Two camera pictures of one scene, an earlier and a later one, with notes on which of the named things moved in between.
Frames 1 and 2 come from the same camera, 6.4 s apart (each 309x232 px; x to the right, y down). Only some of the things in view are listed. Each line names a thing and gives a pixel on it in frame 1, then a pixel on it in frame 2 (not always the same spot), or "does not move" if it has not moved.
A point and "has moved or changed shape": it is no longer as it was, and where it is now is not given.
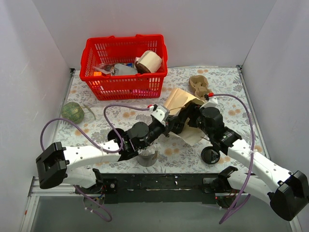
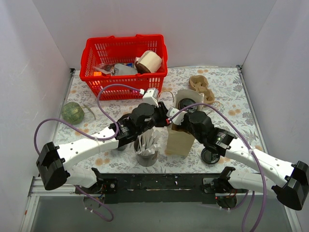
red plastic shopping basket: (125, 67) does not move
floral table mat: (189, 129) does not move
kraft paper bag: (176, 99) has moved or changed shape
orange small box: (97, 73) does not move
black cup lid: (210, 155) does not move
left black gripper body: (170, 123) → (161, 113)
